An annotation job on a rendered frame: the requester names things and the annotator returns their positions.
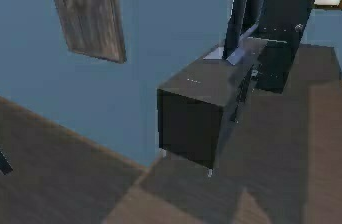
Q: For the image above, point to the dark grey cabinet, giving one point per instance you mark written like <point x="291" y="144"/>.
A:
<point x="199" y="100"/>

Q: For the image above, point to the black television set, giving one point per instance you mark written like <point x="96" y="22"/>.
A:
<point x="237" y="30"/>

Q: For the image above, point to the grey wooden framed picture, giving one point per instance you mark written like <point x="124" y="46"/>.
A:
<point x="94" y="28"/>

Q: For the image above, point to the black room door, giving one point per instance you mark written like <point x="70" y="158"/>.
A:
<point x="279" y="50"/>

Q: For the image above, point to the grey round door knob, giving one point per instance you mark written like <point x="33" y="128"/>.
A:
<point x="299" y="27"/>

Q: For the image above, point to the yellow framed picture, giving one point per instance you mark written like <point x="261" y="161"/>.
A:
<point x="329" y="3"/>

